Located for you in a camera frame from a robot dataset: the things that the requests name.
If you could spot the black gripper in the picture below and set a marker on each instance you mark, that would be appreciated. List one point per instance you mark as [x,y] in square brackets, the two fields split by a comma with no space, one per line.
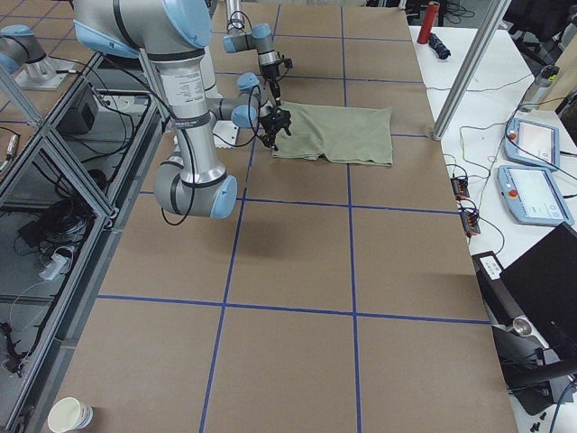
[272,75]
[276,121]

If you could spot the green long-sleeve shirt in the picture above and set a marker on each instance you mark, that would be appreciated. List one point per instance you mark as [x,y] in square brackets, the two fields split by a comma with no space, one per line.
[339,134]

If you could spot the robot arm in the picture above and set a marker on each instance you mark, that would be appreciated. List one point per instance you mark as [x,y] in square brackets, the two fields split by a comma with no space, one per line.
[174,36]
[241,36]

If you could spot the red bottle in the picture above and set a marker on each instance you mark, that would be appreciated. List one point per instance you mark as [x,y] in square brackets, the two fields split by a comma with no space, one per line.
[431,13]

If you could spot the dark folded umbrella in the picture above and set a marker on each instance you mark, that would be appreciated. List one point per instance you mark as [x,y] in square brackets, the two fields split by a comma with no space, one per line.
[438,47]

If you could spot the orange black connector block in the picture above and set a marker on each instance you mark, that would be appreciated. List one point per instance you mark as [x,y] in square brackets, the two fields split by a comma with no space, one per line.
[460,187]

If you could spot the upper teach pendant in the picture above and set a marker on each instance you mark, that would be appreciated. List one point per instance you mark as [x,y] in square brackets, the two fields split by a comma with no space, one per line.
[531,143]

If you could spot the teach pendant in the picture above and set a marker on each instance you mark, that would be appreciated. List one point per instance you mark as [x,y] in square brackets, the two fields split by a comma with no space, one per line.
[531,143]
[532,196]

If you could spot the white power strip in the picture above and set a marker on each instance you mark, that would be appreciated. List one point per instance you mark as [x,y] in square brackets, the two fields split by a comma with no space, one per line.
[54,266]

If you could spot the lower teach pendant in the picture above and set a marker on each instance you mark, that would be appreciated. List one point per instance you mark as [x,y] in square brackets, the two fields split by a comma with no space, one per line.
[532,196]

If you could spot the grey water bottle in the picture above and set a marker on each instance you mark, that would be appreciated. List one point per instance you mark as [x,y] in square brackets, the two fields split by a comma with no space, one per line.
[540,87]

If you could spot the black laptop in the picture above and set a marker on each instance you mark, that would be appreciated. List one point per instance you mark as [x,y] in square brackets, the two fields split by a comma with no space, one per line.
[542,281]

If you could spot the white paper cup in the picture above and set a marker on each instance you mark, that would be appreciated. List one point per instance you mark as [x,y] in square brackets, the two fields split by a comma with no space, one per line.
[69,414]

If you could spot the aluminium frame post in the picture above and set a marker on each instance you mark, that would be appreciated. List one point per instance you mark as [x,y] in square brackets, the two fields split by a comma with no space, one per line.
[471,62]

